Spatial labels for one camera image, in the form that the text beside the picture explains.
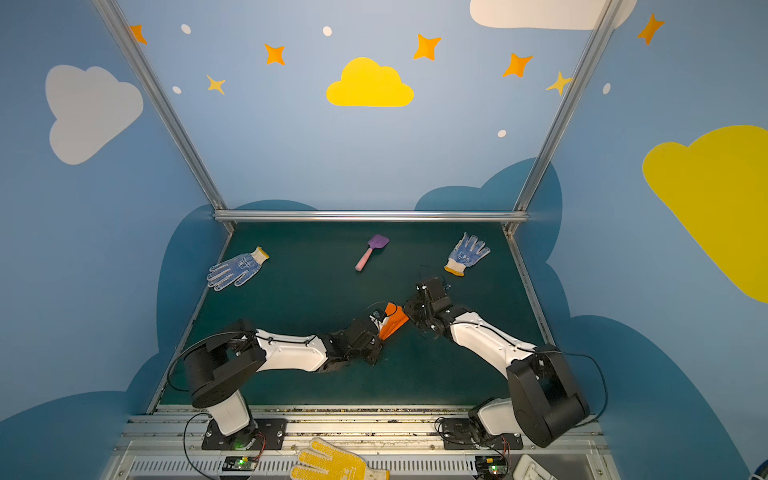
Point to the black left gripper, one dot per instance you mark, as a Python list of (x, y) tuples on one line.
[(372, 330)]

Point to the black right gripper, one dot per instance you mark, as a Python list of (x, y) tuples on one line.
[(417, 308)]

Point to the orange square paper sheet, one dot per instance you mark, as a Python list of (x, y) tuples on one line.
[(394, 318)]

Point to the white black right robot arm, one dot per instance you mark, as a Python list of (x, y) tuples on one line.
[(545, 400)]

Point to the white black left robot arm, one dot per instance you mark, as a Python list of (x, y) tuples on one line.
[(217, 367)]

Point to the blue dotted glove right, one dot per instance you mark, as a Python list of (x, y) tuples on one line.
[(468, 251)]

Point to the blue dotted glove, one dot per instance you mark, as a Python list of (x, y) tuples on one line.
[(237, 270), (468, 251)]

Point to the purple pink toy spatula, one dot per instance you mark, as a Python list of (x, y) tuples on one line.
[(378, 241)]

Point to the yellow dotted glove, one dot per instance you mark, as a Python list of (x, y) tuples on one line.
[(324, 461)]

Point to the blue dotted glove left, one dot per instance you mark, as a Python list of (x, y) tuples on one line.
[(237, 270)]

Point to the right green circuit board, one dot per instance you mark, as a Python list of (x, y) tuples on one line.
[(491, 468)]

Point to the green circuit board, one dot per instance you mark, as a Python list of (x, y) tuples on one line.
[(240, 464), (491, 468)]

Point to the left green circuit board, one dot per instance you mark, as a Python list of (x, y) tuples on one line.
[(240, 464)]

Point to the white object bottom right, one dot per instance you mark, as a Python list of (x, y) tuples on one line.
[(529, 469)]

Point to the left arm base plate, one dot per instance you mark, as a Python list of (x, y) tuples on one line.
[(259, 434)]

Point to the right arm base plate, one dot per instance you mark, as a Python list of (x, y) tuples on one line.
[(462, 434)]

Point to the aluminium front rail base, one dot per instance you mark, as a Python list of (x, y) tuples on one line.
[(402, 440)]

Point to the left aluminium frame post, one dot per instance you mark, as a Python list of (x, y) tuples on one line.
[(115, 21)]

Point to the aluminium frame post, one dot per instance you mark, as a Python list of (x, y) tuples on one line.
[(115, 21), (591, 55)]

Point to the right aluminium frame post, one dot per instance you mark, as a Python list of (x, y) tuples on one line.
[(591, 55)]

